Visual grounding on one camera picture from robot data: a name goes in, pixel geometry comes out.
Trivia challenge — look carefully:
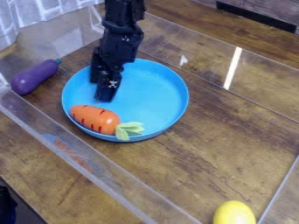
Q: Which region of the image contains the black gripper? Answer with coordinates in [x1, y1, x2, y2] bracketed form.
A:
[90, 25, 145, 102]

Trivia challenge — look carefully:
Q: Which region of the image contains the blue plastic plate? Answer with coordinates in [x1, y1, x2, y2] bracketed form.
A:
[61, 59, 190, 142]

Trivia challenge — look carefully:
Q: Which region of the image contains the orange toy carrot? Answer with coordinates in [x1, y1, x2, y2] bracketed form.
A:
[70, 105, 146, 141]

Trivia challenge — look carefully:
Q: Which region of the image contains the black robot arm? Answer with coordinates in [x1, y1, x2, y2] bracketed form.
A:
[90, 0, 146, 102]

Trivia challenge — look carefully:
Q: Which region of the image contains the purple toy eggplant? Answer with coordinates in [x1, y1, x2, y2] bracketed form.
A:
[11, 59, 62, 95]

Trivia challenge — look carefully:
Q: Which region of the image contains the white curtain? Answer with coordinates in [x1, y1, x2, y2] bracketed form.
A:
[0, 0, 105, 51]

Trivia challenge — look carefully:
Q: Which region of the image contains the yellow toy lemon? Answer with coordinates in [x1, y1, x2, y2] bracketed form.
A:
[213, 200, 258, 224]

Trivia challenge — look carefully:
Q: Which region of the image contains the clear acrylic enclosure wall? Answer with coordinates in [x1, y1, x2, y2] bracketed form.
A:
[0, 3, 299, 224]

